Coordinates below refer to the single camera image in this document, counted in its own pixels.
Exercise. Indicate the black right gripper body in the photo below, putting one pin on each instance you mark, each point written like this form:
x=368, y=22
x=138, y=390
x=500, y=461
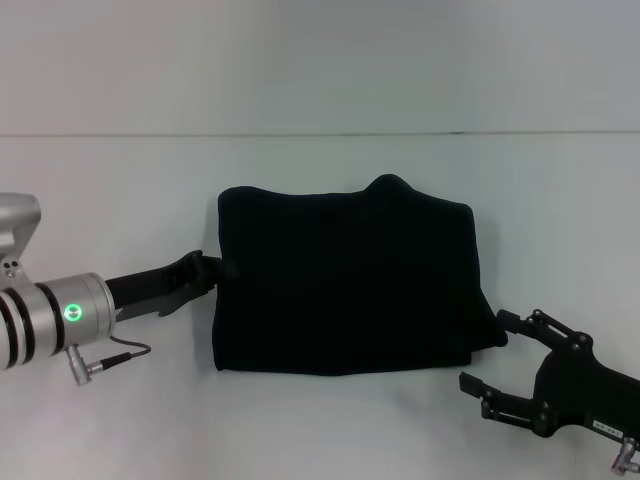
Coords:
x=590, y=395

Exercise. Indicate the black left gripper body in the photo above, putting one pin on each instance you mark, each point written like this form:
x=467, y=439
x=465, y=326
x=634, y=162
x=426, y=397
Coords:
x=150, y=287

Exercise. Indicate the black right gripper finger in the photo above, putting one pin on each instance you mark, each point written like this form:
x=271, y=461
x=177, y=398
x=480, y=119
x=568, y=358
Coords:
x=500, y=400
x=530, y=325

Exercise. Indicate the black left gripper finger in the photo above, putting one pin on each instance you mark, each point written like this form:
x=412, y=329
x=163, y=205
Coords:
x=217, y=262
x=207, y=282

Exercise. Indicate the black shirt with FREE print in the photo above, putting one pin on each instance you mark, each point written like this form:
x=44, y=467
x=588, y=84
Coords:
x=350, y=280

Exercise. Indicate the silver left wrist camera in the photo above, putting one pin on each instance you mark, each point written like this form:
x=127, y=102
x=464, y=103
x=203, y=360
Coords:
x=15, y=235

